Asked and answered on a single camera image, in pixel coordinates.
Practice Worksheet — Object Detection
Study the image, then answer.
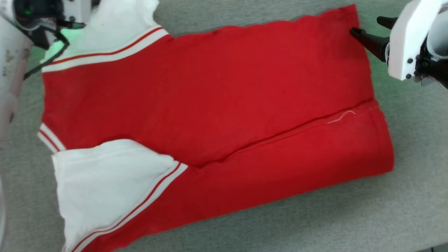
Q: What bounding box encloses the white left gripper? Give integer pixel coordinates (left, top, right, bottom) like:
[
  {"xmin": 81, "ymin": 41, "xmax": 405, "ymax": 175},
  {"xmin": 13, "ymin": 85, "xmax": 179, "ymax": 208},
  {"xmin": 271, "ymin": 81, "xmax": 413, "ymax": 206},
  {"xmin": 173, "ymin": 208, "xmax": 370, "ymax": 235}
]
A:
[{"xmin": 12, "ymin": 0, "xmax": 93, "ymax": 48}]

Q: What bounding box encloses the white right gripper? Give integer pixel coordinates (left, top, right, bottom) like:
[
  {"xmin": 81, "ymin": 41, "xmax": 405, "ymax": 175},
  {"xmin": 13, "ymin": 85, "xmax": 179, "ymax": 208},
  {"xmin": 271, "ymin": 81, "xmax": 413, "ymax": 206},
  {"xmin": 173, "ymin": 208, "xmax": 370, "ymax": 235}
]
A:
[{"xmin": 350, "ymin": 0, "xmax": 448, "ymax": 90}]

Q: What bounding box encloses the red and white garment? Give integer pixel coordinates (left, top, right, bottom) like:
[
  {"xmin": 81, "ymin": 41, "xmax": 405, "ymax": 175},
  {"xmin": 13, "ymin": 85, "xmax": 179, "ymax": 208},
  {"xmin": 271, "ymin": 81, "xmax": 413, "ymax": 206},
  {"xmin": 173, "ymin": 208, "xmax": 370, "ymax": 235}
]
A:
[{"xmin": 37, "ymin": 0, "xmax": 395, "ymax": 252}]

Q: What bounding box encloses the thin black cable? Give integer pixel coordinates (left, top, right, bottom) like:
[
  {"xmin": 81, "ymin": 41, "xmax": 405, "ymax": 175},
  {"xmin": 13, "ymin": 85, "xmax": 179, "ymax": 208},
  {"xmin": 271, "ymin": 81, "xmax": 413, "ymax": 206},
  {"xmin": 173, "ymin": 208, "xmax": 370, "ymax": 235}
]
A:
[{"xmin": 23, "ymin": 19, "xmax": 86, "ymax": 80}]

